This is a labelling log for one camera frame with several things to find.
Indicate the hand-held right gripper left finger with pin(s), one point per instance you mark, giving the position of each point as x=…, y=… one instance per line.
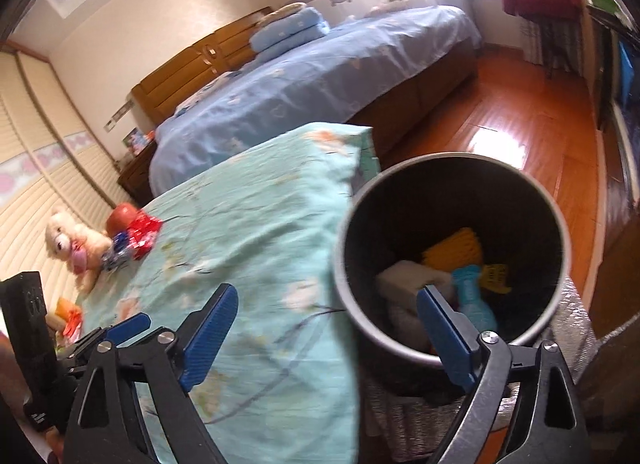
x=210, y=334

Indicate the red round object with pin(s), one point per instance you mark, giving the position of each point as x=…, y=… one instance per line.
x=121, y=218

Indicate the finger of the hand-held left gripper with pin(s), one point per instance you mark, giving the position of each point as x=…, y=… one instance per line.
x=127, y=328

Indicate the red shiny packet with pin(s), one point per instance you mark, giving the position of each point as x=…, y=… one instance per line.
x=145, y=236

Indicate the wooden headboard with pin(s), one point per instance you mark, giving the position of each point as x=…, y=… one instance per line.
x=190, y=74

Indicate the teal floral blanket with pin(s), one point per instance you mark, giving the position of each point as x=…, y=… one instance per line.
x=250, y=219

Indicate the colourful box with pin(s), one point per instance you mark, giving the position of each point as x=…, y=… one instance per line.
x=137, y=139

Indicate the white plush dog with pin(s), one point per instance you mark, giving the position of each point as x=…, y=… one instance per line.
x=65, y=239

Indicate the yellow snack packet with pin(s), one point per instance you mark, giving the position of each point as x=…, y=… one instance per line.
x=495, y=276

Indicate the patterned curtain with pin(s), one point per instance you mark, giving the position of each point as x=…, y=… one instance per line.
x=565, y=44

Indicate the blue lollipop package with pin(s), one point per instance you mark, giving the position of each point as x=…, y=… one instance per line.
x=475, y=299

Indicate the white and black trash bin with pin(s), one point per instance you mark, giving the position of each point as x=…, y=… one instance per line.
x=525, y=224

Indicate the yellow ribbed packet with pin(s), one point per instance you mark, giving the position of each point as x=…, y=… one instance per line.
x=452, y=246

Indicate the brown pillow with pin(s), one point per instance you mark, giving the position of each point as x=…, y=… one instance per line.
x=282, y=11

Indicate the orange red snack bag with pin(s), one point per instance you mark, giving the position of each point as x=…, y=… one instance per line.
x=67, y=316

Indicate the white louvred wardrobe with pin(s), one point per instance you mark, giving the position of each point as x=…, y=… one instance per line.
x=50, y=184

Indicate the folded blue quilt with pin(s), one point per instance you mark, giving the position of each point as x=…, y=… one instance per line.
x=290, y=34

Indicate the grey woven basket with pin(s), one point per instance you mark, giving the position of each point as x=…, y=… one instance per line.
x=565, y=304

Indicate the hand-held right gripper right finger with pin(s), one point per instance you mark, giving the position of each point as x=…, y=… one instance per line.
x=445, y=339

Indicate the bed with blue sheet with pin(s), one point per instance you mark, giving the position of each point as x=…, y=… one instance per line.
x=310, y=74

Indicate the wooden nightstand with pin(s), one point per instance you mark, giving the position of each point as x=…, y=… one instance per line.
x=137, y=174

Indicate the blue shiny wrapper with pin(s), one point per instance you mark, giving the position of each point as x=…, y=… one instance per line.
x=117, y=254

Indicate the dark coat rack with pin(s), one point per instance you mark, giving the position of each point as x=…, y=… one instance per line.
x=550, y=51

